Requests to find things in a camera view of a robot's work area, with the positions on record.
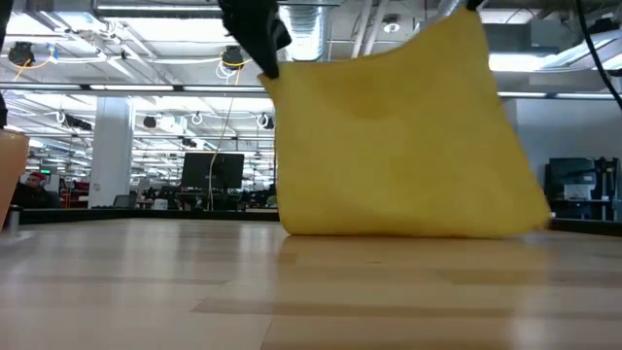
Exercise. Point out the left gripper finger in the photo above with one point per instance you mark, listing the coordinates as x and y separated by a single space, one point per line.
252 29
283 38

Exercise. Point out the yellow microfiber towel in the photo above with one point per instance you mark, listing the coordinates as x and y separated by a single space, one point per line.
398 146

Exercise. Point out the black desk monitor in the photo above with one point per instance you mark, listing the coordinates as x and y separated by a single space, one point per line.
214 170

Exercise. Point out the white building column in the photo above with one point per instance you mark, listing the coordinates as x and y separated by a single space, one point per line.
112 155

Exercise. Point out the dark background monitor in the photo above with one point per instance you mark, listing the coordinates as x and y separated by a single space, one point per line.
571 172

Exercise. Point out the black equipment rack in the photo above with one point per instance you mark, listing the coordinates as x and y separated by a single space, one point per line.
607 185

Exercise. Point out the person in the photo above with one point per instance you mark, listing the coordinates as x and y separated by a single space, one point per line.
34 194

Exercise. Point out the small grey cylinder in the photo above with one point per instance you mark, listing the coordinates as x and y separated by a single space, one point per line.
12 220

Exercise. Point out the silver ventilation duct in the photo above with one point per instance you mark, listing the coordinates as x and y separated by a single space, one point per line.
303 29

